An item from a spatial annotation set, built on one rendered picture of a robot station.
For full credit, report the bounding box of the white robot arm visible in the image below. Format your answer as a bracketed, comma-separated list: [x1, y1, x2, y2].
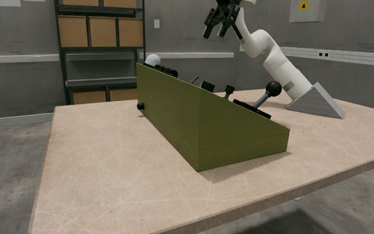
[231, 0, 312, 101]

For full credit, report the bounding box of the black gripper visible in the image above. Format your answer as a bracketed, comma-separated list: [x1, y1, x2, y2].
[202, 0, 241, 39]

